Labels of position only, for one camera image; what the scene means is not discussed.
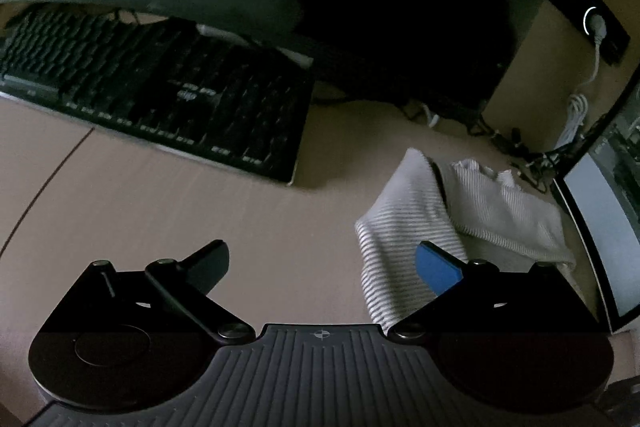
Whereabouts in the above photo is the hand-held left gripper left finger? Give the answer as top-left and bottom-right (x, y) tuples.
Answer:
(65, 239), (255, 345)

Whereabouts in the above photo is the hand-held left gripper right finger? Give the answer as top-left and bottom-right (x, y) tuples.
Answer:
(387, 241), (596, 348)

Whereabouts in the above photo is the striped knit garment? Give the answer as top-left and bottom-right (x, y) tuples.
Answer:
(354, 148), (581, 325)

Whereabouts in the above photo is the computer monitor with reflection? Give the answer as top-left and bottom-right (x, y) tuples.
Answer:
(550, 77), (640, 333)

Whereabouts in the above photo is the black keyboard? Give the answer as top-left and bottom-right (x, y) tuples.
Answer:
(0, 4), (316, 186)

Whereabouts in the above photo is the black cable bundle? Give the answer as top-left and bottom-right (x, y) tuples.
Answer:
(400, 99), (581, 192)

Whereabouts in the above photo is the white coiled cable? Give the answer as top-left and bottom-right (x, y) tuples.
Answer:
(555, 93), (590, 155)

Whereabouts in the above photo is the white plug with cable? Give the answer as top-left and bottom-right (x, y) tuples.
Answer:
(575, 9), (608, 90)

